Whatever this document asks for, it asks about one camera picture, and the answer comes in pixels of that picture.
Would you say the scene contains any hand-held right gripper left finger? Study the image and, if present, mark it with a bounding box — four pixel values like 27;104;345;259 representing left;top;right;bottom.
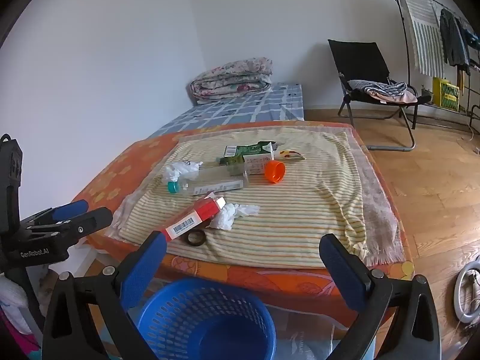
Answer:
42;230;168;360

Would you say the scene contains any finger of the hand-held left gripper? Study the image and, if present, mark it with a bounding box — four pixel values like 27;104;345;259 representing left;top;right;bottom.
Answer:
28;207;113;246
22;199;89;229

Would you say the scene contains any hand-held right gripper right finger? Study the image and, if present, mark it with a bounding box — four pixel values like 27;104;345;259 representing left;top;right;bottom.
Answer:
319;233;441;360

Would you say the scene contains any black tape roll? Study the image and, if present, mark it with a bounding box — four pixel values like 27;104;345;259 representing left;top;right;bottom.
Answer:
180;229;206;247

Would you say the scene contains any red cardboard box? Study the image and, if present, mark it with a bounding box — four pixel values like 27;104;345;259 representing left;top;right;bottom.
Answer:
160;192;227;241

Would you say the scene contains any white tissue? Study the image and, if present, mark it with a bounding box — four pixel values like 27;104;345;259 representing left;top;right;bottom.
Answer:
207;202;260;230
162;160;204;182

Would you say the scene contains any blue plastic basket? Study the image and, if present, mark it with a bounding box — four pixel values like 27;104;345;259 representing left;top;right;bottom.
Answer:
137;278;277;360

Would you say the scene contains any clear bottle with teal cap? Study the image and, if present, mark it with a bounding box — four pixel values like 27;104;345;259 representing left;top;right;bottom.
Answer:
167;165;250;196

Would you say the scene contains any orange cup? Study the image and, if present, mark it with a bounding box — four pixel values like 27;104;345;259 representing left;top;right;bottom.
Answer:
264;160;286;184

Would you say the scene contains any colourful snack wrapper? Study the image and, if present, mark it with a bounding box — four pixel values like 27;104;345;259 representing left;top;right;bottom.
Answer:
273;149;306;161

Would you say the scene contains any green and white carton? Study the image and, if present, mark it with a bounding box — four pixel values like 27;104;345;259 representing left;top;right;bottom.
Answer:
219;140;279;176

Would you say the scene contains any yellow striped blanket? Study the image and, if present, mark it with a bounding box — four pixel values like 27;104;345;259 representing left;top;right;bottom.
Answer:
120;127;370;271

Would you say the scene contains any orange patterned mattress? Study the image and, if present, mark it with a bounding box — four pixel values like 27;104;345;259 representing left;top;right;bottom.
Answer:
71;120;415;340

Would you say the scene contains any clear plastic bag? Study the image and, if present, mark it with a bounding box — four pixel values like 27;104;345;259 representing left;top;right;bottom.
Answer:
262;304;338;360

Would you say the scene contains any white cloth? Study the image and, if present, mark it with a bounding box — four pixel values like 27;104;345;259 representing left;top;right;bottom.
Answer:
0;270;31;334

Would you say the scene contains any pink cloth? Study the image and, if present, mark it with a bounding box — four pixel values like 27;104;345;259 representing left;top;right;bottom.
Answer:
365;90;418;104

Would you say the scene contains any blue checkered mattress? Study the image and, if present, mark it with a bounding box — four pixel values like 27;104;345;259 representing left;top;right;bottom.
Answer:
148;82;305;139

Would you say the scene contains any grey striped cloth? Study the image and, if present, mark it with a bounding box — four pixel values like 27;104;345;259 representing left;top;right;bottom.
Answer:
349;79;407;100

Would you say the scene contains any yellow box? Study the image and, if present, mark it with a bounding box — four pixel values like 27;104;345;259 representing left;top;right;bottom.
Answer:
432;77;461;112

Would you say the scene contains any folded floral quilt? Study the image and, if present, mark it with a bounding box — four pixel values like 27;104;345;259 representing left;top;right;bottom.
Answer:
189;57;274;106

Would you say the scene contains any black folding chair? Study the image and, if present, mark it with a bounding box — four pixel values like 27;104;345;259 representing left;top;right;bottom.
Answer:
327;38;432;152

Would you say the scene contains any metal drying rack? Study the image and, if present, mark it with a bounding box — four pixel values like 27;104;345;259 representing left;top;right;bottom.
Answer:
384;0;480;121

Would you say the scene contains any white striped towel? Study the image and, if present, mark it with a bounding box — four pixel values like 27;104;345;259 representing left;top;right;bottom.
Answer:
397;0;445;77

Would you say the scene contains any dark hanging garment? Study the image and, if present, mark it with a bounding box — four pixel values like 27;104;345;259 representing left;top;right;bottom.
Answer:
439;7;471;76

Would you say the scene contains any white ring light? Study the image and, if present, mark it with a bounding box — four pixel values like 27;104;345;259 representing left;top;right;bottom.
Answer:
455;260;480;325

